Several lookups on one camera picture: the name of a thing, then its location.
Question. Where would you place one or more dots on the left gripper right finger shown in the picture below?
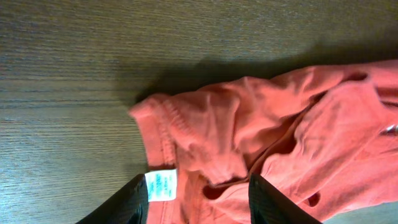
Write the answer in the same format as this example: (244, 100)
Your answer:
(270, 206)

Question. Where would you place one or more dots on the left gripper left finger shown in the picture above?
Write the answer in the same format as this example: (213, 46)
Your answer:
(129, 205)

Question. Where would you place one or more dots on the red soccer t-shirt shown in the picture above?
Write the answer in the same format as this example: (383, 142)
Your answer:
(325, 136)

